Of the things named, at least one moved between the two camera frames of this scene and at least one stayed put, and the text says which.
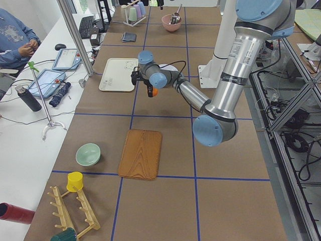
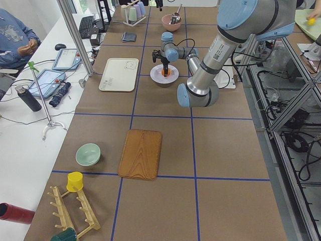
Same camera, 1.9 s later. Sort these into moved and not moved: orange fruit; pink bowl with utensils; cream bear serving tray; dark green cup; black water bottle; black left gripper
Moved: orange fruit; black left gripper
Not moved: dark green cup; black water bottle; cream bear serving tray; pink bowl with utensils
